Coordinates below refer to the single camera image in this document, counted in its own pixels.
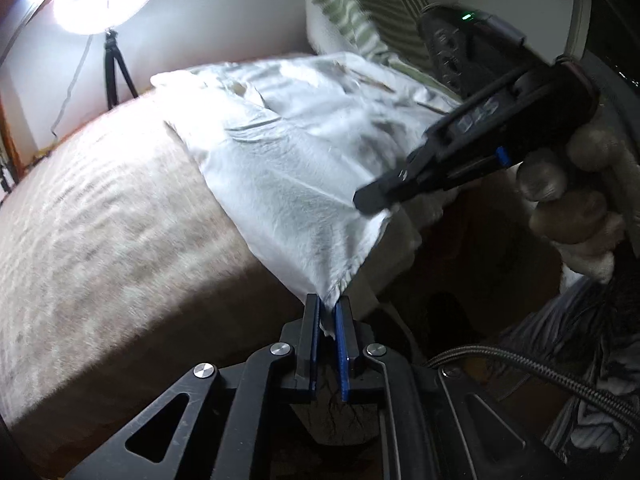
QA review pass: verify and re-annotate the white cloth garment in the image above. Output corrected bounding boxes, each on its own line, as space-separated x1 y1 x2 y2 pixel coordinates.
151 52 459 317

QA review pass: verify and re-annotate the striped grey clothing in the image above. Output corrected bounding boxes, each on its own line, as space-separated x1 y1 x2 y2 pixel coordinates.
500 278 639 466

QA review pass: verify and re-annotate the person's right hand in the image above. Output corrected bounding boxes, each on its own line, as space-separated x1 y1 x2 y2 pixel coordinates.
515 102 639 284

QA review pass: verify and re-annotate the green striped white pillow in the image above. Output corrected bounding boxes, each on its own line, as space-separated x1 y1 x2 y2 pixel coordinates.
306 0 460 100

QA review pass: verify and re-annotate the pink plaid bed blanket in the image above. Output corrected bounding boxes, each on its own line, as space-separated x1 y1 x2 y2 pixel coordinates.
1 90 302 428

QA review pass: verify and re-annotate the orange bed sheet edge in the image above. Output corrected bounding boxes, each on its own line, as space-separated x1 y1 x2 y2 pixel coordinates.
1 91 160 181

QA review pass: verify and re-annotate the braided grey cable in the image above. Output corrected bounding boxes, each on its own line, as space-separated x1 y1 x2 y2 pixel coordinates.
424 342 640 430

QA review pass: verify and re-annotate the black power cable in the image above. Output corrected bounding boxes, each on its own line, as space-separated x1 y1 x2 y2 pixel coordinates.
48 34 97 143

